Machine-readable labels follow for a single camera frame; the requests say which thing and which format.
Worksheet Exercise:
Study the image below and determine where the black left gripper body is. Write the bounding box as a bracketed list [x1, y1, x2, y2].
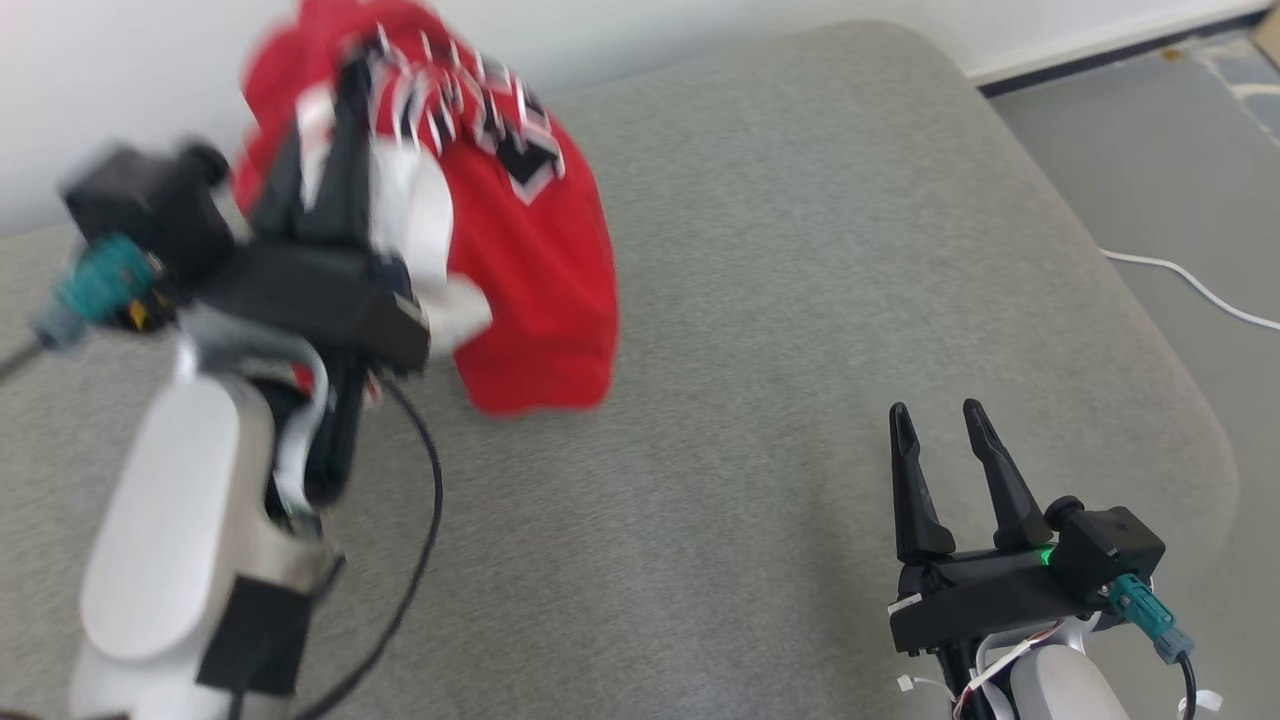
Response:
[195, 240, 433, 374]

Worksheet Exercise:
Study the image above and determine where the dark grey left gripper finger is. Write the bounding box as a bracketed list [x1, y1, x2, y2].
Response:
[310, 48, 377, 249]
[250, 120, 309, 244]

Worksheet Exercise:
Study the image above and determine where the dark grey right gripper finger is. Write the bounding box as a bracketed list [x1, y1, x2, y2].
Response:
[962, 398, 1055, 551]
[889, 402, 957, 563]

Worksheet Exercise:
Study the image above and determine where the white floor cable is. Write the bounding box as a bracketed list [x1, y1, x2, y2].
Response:
[1100, 247, 1280, 332]

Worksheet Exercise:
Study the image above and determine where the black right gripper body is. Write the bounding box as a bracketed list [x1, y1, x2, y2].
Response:
[888, 545, 1106, 657]

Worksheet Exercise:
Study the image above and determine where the left camera teal connector cable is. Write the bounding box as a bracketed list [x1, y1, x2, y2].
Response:
[0, 235, 163, 381]

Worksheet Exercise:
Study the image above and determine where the red Bulls basketball jersey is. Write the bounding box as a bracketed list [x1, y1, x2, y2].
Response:
[232, 0, 619, 416]

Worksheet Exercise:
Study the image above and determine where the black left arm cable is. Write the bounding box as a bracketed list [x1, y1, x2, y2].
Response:
[290, 372, 446, 720]

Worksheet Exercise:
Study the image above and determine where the white baseboard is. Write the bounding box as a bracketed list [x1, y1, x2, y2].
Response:
[962, 3, 1280, 86]

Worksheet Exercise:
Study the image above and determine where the right camera teal connector cable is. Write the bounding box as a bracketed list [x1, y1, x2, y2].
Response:
[1105, 573, 1201, 720]

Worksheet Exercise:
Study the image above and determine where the camera teal connector cable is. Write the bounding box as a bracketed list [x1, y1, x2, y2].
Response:
[1105, 573, 1201, 720]
[0, 235, 163, 381]

